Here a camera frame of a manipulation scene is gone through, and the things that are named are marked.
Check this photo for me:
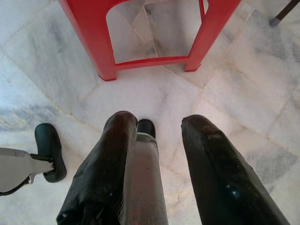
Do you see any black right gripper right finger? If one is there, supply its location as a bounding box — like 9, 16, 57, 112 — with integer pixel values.
180, 114, 291, 225

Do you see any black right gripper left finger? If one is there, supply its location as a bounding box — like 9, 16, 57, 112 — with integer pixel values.
56, 111, 139, 225

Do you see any silver robot right leg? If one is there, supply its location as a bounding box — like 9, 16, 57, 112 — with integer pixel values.
122, 132, 170, 225

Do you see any black robot left foot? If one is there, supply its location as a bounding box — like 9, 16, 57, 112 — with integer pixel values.
34, 123, 68, 183

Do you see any red plastic stool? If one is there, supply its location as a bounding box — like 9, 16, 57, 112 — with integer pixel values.
58, 0, 242, 82

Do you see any dark chair leg grey tip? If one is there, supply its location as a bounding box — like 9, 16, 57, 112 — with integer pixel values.
269, 0, 300, 28

